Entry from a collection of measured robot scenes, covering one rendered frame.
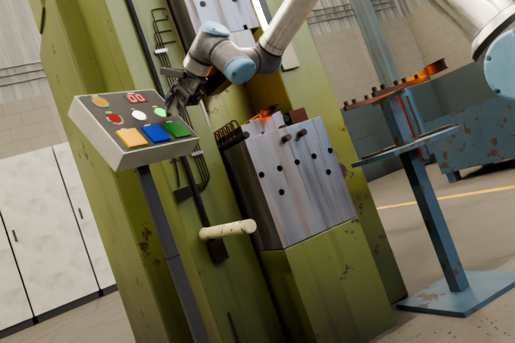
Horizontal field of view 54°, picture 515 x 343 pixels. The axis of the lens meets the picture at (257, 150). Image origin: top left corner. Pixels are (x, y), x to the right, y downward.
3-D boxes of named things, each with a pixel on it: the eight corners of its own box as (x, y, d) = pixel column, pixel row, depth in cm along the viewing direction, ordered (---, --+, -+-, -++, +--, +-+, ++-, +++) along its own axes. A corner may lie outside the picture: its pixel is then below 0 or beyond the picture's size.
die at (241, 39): (257, 49, 213) (250, 28, 214) (216, 58, 204) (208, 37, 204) (222, 81, 250) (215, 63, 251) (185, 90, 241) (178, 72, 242)
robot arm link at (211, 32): (218, 34, 150) (198, 15, 154) (200, 68, 156) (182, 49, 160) (237, 35, 158) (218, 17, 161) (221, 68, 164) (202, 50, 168)
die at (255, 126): (286, 128, 211) (279, 109, 212) (245, 140, 202) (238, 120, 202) (246, 148, 248) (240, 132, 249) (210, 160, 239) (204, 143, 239)
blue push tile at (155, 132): (171, 138, 167) (158, 123, 170) (154, 141, 161) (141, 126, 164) (169, 142, 168) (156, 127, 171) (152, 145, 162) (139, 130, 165)
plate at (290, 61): (300, 66, 235) (287, 32, 236) (284, 70, 231) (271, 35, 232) (297, 67, 237) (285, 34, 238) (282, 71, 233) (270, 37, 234)
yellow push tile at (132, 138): (148, 142, 159) (134, 127, 162) (130, 146, 153) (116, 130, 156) (146, 147, 160) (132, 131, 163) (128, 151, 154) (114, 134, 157)
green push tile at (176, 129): (192, 134, 175) (179, 120, 178) (177, 137, 169) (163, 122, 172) (190, 138, 176) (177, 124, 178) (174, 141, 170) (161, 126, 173)
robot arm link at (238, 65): (266, 60, 154) (241, 37, 159) (241, 63, 146) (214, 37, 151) (253, 85, 160) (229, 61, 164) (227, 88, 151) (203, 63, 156)
